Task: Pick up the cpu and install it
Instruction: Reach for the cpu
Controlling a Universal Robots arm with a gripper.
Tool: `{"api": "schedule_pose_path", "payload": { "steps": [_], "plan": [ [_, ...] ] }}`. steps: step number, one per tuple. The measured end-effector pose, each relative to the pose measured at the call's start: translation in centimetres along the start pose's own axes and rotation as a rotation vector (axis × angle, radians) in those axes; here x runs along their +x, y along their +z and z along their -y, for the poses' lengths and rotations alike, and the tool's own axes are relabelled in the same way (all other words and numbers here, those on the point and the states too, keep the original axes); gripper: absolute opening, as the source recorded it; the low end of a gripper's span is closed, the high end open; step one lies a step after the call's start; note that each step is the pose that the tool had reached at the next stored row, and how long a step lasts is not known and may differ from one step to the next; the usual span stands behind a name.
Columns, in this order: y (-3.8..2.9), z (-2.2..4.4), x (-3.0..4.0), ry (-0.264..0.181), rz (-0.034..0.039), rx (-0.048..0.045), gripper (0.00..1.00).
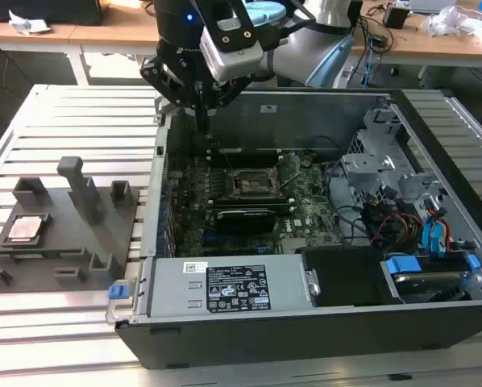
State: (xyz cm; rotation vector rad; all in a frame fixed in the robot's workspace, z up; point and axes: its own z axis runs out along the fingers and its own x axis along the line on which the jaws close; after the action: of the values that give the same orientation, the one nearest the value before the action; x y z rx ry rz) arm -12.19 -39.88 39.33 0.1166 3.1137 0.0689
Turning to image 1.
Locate silver topped CPU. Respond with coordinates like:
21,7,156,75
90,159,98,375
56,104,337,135
7,215,45,243

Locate blue case latch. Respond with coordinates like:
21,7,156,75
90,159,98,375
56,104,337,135
108,283,129,302

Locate crumpled white paper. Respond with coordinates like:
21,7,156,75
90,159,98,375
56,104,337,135
7,10,52,35

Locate small black box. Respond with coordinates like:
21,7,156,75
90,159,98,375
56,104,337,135
383,6,409,29

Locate white cardboard box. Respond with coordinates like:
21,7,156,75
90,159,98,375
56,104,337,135
458,19,482,45

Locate silver power supply unit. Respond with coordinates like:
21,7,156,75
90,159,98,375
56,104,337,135
143,253,314,322

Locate red yellow black wire bundle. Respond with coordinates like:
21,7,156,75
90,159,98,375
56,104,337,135
369,211,423,247

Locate large black case on desk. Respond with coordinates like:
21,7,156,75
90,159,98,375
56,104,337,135
0,0,105,26

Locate grey chipset heatsink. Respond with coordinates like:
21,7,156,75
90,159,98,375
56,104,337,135
281,237,303,255

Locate black looped wire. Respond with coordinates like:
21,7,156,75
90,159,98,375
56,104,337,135
323,159,373,247

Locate grey plastic parts rack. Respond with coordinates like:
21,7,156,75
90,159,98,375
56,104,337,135
0,156,143,293

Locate metal socket cover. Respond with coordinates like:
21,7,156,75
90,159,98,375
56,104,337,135
271,152,301,190

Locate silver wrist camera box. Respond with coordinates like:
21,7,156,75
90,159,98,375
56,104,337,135
199,7,264,81

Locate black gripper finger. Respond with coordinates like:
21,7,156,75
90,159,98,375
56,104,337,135
139,55,205,135
203,74,252,136

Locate open black PC case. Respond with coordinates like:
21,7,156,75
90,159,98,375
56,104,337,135
105,85,482,371

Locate green motherboard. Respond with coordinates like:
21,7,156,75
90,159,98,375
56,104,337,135
164,148,345,259

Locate wooden desk with white legs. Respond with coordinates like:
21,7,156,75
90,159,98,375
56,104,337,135
351,0,482,81
0,0,161,86

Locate black graphics card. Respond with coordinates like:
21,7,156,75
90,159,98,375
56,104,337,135
214,207,278,235

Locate silver metal drive cage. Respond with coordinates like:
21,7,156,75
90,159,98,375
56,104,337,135
339,106,446,210

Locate clear plastic bag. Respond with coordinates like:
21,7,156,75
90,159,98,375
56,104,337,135
420,6,482,37

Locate CPU socket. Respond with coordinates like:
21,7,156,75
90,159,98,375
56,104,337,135
231,167,280,201

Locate pale blue teach pendant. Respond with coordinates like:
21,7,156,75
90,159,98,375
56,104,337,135
305,35,354,88

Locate hard disk in blue carrier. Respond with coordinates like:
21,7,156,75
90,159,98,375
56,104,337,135
380,252,482,304

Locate RAM slot with white clips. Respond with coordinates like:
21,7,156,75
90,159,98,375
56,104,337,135
206,145,283,156
206,206,297,214
208,198,295,205

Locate flat grey device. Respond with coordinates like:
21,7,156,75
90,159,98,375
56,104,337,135
409,0,459,14

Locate blue network cable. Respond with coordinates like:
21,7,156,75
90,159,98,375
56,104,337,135
364,34,381,88

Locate blue flat data wire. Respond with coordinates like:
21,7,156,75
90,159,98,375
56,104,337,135
421,219,438,259
432,207,448,259

